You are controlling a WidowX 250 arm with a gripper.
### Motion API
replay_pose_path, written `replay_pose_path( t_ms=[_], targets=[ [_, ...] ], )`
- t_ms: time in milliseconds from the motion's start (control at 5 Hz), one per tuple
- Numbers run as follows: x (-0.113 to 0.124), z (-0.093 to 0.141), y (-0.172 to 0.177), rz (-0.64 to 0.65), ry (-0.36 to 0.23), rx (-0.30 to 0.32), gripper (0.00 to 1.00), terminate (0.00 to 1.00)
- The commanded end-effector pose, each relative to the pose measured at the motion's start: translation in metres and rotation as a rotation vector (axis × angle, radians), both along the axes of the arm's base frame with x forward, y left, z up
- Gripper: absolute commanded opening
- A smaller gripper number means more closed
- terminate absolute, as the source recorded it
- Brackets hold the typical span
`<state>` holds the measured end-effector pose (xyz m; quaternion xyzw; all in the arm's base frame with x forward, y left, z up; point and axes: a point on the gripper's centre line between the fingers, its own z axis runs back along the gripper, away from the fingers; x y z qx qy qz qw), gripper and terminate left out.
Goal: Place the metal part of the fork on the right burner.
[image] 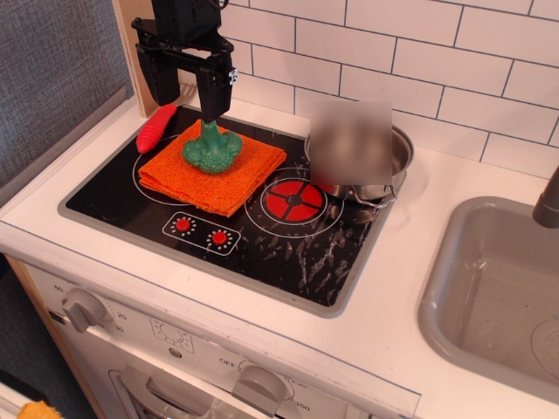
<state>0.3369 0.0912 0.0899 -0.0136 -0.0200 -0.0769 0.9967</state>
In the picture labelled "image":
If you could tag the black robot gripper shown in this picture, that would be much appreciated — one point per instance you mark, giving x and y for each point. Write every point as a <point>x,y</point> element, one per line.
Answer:
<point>178,26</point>

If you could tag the green toy broccoli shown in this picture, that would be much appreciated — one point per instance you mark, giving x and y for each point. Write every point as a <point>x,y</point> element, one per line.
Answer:
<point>212,152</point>

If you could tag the black toy stovetop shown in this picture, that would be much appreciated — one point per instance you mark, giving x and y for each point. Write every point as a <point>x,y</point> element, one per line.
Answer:
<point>261,224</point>

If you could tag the stainless steel pot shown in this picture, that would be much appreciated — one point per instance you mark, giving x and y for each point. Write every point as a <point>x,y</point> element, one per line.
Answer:
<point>359,162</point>

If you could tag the grey left oven knob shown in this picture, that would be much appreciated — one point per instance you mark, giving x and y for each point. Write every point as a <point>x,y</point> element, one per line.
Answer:
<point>83,309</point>

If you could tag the grey oven knob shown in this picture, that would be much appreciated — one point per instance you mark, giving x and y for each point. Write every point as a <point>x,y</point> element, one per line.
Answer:
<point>260,389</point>
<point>83,309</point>

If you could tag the white toy oven front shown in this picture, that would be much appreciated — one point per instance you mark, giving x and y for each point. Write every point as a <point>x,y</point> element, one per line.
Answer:
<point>133,365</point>

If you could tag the grey right oven knob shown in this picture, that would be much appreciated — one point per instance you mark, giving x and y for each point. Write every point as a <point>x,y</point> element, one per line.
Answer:
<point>260,389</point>

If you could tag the orange yellow fuzzy object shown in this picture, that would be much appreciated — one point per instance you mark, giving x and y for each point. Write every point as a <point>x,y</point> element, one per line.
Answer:
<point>38,410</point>

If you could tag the grey sink basin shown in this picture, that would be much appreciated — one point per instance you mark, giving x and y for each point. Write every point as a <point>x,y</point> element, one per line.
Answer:
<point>491,301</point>

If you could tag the grey faucet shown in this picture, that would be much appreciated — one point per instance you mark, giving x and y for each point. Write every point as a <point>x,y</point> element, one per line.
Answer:
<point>546,210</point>

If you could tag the wooden side post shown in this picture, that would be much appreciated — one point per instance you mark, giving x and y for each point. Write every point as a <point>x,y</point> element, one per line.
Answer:
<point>126,11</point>

